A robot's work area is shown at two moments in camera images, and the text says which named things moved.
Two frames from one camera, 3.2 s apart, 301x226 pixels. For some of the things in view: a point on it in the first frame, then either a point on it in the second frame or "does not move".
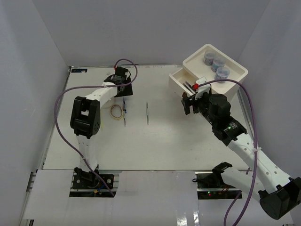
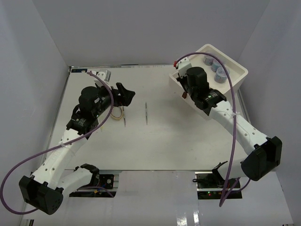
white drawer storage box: [208, 62] does not move
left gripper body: [127, 82] -> [105, 97]
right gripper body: [201, 103] -> [183, 81]
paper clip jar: [209, 57] does not move
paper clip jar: [217, 62] does not move
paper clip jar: [222, 73] does not move
